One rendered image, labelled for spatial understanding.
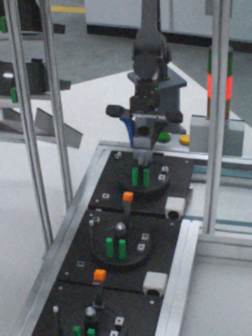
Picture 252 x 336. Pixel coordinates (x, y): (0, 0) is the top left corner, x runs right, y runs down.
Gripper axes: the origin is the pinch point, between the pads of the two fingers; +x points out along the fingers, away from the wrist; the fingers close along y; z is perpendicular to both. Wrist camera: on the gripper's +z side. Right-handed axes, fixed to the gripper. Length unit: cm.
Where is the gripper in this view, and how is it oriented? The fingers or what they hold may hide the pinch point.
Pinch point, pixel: (142, 135)
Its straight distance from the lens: 132.0
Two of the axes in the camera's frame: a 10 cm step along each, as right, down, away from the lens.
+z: -2.6, -0.6, -9.6
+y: 9.6, 0.9, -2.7
